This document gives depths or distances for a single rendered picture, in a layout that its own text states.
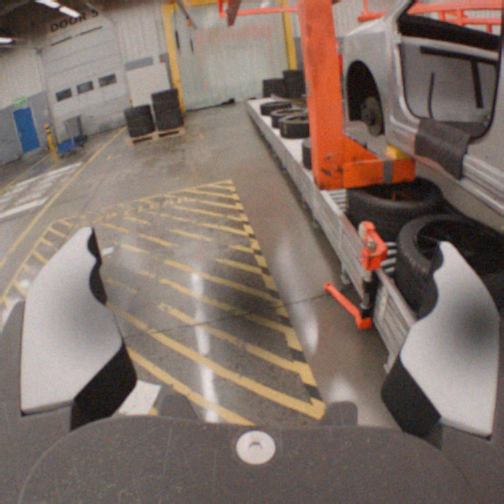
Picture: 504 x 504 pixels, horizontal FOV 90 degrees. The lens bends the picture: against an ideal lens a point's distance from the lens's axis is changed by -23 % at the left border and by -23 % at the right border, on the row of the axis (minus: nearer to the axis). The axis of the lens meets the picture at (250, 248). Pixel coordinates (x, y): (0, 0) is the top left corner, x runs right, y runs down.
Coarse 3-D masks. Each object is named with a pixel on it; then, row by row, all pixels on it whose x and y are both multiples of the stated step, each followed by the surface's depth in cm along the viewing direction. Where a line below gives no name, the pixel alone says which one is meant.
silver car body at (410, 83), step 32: (416, 0) 124; (352, 32) 197; (384, 32) 152; (416, 32) 209; (448, 32) 191; (480, 32) 162; (352, 64) 217; (384, 64) 165; (416, 64) 158; (448, 64) 158; (480, 64) 156; (352, 96) 252; (384, 96) 178; (416, 96) 168; (448, 96) 168; (480, 96) 150; (384, 128) 226; (416, 128) 156; (480, 128) 164; (480, 160) 109; (480, 192) 112
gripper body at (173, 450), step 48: (96, 432) 4; (144, 432) 4; (192, 432) 5; (240, 432) 5; (288, 432) 5; (336, 432) 4; (384, 432) 4; (48, 480) 3; (96, 480) 4; (144, 480) 4; (192, 480) 4; (240, 480) 4; (288, 480) 4; (336, 480) 4; (384, 480) 4; (432, 480) 3
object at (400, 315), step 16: (320, 192) 224; (336, 208) 200; (336, 224) 196; (352, 240) 170; (352, 256) 173; (384, 272) 140; (384, 288) 132; (384, 304) 134; (400, 304) 121; (400, 320) 119; (416, 320) 112; (400, 336) 120
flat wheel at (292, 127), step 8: (280, 120) 421; (288, 120) 428; (296, 120) 424; (304, 120) 416; (280, 128) 424; (288, 128) 408; (296, 128) 402; (304, 128) 399; (288, 136) 415; (296, 136) 408; (304, 136) 405
